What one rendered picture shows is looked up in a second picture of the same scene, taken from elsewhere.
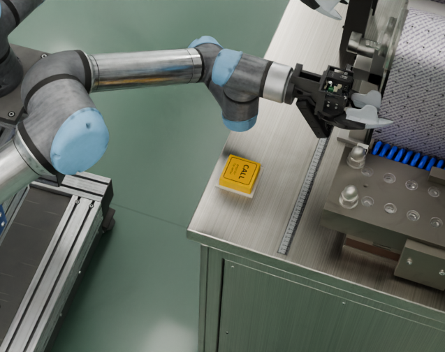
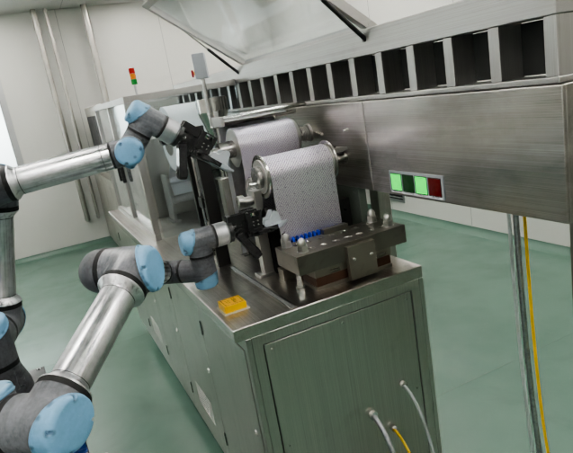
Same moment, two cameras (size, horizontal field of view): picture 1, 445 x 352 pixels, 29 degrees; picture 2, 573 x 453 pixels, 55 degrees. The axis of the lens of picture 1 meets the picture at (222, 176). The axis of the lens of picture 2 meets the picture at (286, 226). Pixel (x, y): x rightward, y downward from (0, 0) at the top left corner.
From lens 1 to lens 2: 1.25 m
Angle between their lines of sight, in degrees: 51
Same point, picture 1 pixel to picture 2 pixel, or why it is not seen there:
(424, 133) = (304, 217)
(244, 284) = (283, 364)
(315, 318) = (334, 359)
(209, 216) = (237, 322)
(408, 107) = (290, 203)
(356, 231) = (319, 263)
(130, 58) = not seen: hidden behind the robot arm
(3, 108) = not seen: hidden behind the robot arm
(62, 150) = (146, 261)
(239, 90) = (204, 244)
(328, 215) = (300, 262)
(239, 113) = (209, 267)
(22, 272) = not seen: outside the picture
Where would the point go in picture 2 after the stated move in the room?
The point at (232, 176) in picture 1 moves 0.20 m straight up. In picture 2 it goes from (230, 303) to (217, 241)
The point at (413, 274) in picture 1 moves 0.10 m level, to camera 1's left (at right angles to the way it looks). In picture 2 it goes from (360, 270) to (338, 280)
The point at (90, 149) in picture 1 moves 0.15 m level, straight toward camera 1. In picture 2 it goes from (157, 266) to (202, 269)
